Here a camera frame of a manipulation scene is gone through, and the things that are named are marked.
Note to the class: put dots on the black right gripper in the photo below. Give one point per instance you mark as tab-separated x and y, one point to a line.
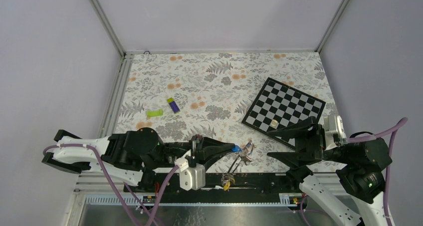
309	143

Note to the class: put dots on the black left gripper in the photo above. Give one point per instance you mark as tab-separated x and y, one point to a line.
210	148

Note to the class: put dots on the blue key tag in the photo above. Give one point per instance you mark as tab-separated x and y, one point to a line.
236	148

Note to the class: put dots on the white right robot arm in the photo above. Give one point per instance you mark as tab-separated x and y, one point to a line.
364	175

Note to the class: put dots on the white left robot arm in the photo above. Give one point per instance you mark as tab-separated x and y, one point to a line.
133	157

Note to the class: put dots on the white chess piece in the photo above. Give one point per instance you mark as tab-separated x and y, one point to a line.
274	123

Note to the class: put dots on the black white chessboard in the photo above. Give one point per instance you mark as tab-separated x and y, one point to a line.
283	103

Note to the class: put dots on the purple yellow marker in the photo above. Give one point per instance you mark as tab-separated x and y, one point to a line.
173	105

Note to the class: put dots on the green marker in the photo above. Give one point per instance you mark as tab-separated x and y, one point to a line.
155	113

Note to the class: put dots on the black front rail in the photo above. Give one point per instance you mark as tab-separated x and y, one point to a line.
262	182

